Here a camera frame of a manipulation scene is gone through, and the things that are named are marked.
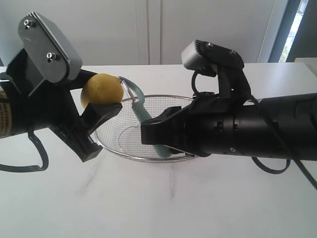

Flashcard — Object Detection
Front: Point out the dark window frame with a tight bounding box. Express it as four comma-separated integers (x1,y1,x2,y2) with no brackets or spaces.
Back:
268,0,317,62

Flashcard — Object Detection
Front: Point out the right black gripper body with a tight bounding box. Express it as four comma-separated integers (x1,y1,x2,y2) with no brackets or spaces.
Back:
178,93,248,157

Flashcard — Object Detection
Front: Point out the yellow lemon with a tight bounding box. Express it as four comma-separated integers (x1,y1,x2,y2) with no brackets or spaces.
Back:
80,73,124,108

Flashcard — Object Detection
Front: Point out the right black camera cable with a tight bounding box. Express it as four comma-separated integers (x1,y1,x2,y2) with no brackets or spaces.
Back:
191,70,317,191

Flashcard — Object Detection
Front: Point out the oval wire mesh basket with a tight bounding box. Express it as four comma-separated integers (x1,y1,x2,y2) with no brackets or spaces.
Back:
94,95,195,163

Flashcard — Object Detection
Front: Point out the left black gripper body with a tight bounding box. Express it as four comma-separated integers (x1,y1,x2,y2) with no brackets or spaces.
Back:
4,50,102,163

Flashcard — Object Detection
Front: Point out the teal handled peeler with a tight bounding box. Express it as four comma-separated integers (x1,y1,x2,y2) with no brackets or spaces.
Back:
118,76,172,159

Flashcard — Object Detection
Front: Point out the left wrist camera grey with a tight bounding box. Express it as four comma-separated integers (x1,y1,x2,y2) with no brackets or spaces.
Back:
18,12,83,94

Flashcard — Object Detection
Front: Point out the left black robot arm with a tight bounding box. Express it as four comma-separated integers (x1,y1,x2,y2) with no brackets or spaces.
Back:
0,49,122,173

